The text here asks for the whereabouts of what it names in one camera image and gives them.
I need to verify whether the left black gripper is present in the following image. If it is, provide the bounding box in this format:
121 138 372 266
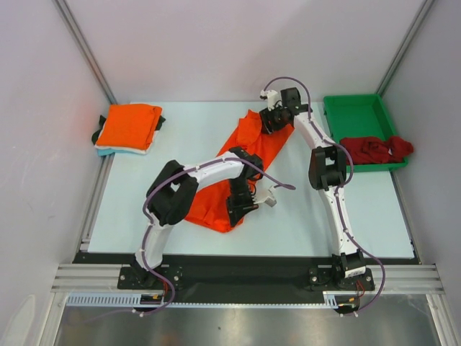
225 178 258 227

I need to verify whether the aluminium front rail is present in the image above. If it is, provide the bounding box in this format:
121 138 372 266
51 264 445 295

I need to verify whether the dark red t shirt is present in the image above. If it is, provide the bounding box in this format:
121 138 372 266
340 136 414 165

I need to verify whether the left aluminium corner post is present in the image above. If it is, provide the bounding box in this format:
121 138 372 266
52 0 117 105

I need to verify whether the aluminium corner post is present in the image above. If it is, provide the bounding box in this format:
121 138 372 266
375 0 437 97
52 0 117 105

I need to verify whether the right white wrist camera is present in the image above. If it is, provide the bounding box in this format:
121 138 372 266
260 90 280 110

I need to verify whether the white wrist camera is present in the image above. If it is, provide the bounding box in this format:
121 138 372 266
255 187 277 208
260 90 280 110

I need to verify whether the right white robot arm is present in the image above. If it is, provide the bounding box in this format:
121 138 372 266
259 87 366 289

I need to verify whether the green plastic bin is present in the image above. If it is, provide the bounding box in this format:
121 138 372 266
323 94 410 172

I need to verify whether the light blue cable duct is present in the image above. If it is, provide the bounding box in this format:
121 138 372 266
66 293 345 309

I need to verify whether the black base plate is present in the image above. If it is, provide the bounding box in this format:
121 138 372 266
73 252 419 305

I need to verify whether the folded orange t shirt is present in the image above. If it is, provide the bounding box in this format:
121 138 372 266
106 104 163 129

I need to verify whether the orange t shirt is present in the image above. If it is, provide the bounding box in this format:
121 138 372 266
185 110 294 233
106 104 163 129

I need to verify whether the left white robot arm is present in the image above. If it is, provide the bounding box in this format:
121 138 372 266
131 147 264 288

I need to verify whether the right aluminium corner post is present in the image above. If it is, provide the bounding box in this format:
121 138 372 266
375 0 437 97

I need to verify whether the folded black t shirt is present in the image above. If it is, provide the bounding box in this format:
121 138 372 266
91 115 107 145

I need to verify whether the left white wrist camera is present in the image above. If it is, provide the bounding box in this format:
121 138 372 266
255 187 277 208

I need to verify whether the folded light blue t shirt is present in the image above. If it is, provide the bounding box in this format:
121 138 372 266
97 148 115 157

